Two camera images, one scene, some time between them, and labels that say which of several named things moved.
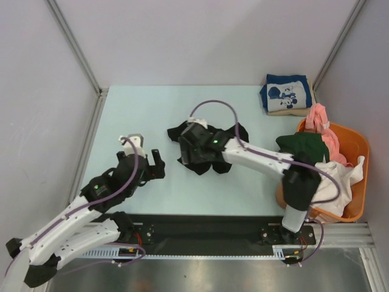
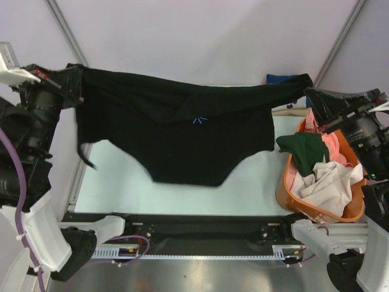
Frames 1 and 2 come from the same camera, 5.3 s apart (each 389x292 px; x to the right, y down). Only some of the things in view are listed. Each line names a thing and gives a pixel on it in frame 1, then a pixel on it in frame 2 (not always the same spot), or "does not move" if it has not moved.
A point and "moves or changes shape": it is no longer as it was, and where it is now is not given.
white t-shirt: (335, 190) does not move
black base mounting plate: (206, 235) does not move
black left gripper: (154, 171) → (67, 81)
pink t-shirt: (316, 121) does not move
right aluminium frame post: (339, 44) does not move
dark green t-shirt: (310, 146) does not move
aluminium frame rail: (349, 235) does not move
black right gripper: (185, 149) → (343, 114)
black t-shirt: (219, 165) moves or changes shape
